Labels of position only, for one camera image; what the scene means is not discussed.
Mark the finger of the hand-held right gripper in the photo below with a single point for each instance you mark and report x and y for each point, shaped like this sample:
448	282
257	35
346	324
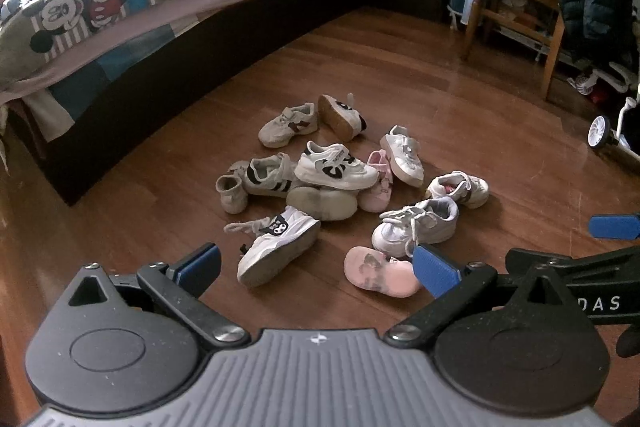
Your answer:
600	269
617	227

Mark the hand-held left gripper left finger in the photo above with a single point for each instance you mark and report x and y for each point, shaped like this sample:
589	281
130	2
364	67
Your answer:
200	267

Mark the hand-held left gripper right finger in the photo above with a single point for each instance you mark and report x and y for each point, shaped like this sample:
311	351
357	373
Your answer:
435	269

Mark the white lace-up sneaker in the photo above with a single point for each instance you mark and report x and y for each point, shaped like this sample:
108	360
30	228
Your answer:
400	234
275	252

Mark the pink sock shoe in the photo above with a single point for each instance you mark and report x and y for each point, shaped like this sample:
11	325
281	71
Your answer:
377	197
380	272

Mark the white patterned sock shoe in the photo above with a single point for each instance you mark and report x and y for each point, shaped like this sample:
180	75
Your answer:
232	199
320	204

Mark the beige sneaker with brown mark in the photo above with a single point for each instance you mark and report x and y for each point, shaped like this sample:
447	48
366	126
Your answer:
285	127
475	192

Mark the white sneaker with black stripes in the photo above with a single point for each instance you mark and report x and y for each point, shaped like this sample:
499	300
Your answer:
265	179
332	117

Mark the person's right hand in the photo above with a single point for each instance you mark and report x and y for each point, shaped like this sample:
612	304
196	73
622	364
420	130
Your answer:
631	343

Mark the white kids scooter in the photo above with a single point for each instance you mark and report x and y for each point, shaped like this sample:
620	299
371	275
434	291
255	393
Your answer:
599	132

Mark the printed patchwork blanket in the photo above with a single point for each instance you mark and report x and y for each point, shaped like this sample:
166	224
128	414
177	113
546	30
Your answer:
100	2

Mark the dark bed frame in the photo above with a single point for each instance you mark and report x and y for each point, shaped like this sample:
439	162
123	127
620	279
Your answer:
200	47

